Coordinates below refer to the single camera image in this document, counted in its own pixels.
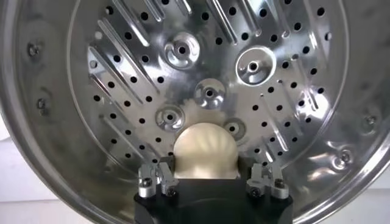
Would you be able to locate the white steamed baozi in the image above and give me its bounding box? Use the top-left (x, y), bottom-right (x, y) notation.
top-left (172, 122), bottom-right (240, 180)

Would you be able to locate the stainless steel steamer basket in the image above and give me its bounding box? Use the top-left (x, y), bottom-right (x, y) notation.
top-left (0, 0), bottom-right (390, 224)

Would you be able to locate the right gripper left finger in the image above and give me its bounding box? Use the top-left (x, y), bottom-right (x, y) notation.
top-left (138, 156), bottom-right (180, 198)

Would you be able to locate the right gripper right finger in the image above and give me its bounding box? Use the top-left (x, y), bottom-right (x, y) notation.
top-left (239, 158), bottom-right (289, 200)

